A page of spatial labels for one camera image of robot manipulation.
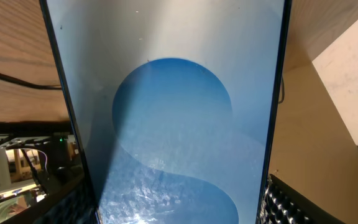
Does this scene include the cardboard panel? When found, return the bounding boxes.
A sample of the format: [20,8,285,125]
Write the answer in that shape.
[269,64,358,223]

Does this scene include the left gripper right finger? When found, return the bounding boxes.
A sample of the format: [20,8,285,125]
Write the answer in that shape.
[257,174,343,224]

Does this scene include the blue Samsung Galaxy smartphone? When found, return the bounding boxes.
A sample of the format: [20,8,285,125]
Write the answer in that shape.
[40,0,291,223]

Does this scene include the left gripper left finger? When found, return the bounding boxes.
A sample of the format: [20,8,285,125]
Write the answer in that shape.
[4,174,99,224]

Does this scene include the black USB charging cable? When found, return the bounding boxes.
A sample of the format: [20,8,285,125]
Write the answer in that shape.
[0,68,62,91]

